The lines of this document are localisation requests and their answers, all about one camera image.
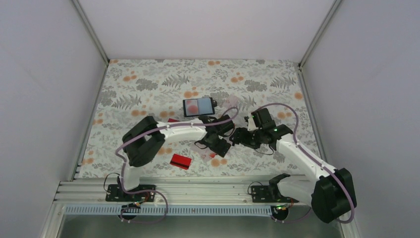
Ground red card black stripe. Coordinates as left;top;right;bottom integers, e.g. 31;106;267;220
170;154;192;170

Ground white card red circles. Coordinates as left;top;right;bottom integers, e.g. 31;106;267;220
184;99;199;117

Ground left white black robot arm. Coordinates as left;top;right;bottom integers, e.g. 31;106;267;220
115;115;234;201

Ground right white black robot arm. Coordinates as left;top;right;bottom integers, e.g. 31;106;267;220
229;108;357;223

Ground white floral card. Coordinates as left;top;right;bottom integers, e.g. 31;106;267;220
225;95;240;108

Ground floral patterned table mat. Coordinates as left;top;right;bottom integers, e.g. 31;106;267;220
78;59;319;179

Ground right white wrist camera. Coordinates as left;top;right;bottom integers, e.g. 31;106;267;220
244;116;258;131

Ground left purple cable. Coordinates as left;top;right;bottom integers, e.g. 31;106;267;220
114;106;240;225

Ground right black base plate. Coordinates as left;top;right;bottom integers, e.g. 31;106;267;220
247;182;299;203

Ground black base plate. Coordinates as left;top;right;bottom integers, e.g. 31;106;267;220
105;184;155;202
247;182;299;203

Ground aluminium rail frame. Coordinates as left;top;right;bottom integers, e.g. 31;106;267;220
41;175;360;238

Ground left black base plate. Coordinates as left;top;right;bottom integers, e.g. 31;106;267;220
105;184;155;202

